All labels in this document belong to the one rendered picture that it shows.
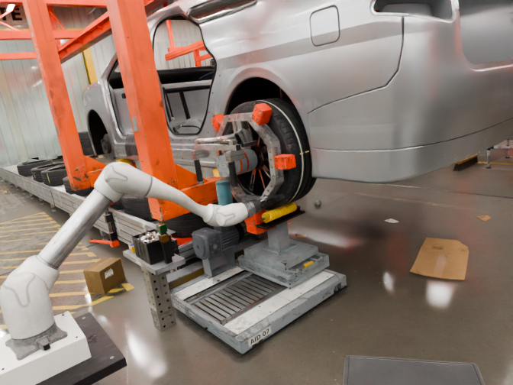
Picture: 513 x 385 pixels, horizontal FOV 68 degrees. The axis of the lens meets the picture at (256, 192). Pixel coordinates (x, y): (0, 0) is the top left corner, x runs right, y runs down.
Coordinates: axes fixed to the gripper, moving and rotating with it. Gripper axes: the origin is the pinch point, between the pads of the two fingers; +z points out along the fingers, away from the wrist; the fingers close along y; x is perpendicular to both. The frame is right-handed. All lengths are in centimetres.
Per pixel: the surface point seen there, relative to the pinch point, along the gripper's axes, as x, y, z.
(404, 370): -93, 51, -48
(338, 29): 26, 87, 10
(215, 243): 9, -52, -19
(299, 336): -66, -24, -24
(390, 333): -89, -1, 6
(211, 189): 45, -46, -3
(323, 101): 14, 57, 9
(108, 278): 42, -119, -70
